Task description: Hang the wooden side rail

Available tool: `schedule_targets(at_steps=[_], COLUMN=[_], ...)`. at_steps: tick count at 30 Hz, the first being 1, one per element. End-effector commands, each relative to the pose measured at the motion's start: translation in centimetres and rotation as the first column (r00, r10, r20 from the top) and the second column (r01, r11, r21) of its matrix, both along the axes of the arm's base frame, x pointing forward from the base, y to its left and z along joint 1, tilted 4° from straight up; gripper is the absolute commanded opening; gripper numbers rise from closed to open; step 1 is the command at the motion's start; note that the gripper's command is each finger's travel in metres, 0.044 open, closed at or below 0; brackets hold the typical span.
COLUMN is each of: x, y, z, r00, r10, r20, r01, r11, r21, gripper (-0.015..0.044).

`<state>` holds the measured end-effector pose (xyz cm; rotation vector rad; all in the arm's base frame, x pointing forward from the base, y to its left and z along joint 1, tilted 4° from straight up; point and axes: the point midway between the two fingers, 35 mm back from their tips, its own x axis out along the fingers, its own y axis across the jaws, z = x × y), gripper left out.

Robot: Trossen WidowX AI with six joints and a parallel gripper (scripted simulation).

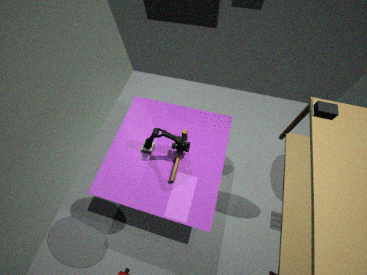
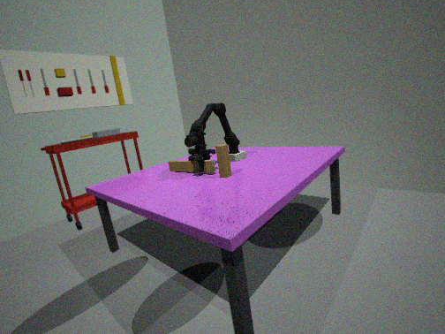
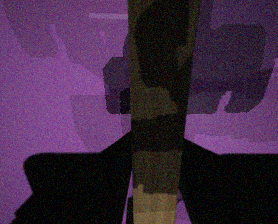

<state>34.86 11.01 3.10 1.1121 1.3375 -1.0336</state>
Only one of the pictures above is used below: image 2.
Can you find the wooden board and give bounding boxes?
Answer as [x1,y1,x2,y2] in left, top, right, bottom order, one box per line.
[168,160,216,172]

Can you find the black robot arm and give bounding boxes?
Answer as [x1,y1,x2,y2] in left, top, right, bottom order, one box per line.
[185,102,240,155]

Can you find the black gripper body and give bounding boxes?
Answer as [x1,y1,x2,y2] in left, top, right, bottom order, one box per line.
[188,143,216,161]

